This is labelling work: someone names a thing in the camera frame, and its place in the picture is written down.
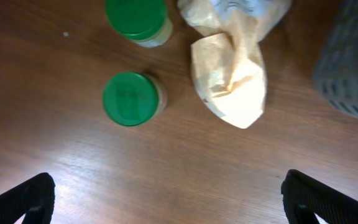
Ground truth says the green lid jar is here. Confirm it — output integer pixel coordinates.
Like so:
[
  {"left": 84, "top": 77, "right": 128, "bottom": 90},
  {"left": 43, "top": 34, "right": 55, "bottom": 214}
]
[
  {"left": 105, "top": 0, "right": 173, "bottom": 48},
  {"left": 102, "top": 72, "right": 168, "bottom": 127}
]

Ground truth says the beige paper bag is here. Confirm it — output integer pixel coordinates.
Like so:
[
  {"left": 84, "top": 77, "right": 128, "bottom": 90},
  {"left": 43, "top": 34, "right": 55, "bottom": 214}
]
[{"left": 178, "top": 0, "right": 292, "bottom": 129}]

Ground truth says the grey plastic basket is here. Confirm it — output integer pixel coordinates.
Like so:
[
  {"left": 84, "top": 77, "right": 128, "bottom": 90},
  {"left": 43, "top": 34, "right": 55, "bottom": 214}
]
[{"left": 312, "top": 0, "right": 358, "bottom": 118}]

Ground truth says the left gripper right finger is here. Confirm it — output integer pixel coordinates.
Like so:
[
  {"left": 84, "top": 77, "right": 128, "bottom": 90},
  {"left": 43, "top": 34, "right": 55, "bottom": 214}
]
[{"left": 281, "top": 169, "right": 358, "bottom": 224}]

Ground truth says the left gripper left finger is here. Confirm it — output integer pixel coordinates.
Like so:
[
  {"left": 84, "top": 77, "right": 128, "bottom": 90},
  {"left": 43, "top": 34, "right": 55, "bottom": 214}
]
[{"left": 0, "top": 172, "right": 55, "bottom": 224}]

